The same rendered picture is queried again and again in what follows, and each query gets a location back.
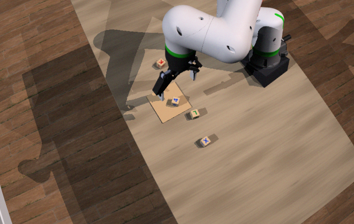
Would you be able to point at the tan flat mat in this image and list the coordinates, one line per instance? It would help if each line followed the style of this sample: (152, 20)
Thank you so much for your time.
(164, 109)

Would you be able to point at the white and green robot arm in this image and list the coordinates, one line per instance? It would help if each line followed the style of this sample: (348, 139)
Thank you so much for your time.
(228, 36)

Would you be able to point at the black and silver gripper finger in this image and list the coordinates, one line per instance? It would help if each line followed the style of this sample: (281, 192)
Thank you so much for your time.
(194, 68)
(162, 83)

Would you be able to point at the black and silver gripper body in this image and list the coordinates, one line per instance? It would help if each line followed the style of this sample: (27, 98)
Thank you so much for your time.
(176, 69)

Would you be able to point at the cream block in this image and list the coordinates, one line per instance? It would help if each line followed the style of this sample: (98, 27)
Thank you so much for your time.
(205, 141)
(161, 63)
(194, 114)
(175, 101)

